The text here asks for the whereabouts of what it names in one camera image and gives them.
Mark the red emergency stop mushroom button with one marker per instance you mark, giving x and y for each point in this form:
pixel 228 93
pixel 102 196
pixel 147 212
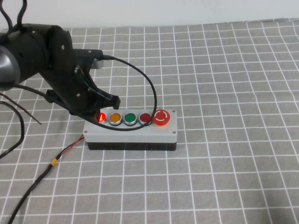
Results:
pixel 161 116

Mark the dark red push button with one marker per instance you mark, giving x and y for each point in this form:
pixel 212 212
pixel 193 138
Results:
pixel 145 117

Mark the grey black button control box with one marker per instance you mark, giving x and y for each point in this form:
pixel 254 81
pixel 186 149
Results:
pixel 130 136

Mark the grey white checked tablecloth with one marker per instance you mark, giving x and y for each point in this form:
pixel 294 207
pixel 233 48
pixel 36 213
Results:
pixel 210 93

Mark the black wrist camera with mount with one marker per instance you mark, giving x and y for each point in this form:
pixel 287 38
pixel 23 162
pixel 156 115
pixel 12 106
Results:
pixel 87 56

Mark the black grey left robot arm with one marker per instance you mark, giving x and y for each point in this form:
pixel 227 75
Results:
pixel 28 53

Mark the green push button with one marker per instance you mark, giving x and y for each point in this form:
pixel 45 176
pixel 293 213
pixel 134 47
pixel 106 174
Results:
pixel 130 118

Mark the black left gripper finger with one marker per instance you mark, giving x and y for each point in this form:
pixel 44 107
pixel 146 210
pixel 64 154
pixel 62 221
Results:
pixel 87 115
pixel 109 101

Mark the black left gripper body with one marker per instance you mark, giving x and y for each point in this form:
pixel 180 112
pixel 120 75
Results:
pixel 72 91

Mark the red indicator lamp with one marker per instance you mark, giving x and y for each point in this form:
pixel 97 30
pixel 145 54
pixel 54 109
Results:
pixel 102 117

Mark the yellow push button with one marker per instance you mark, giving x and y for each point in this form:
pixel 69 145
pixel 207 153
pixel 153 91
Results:
pixel 115 118

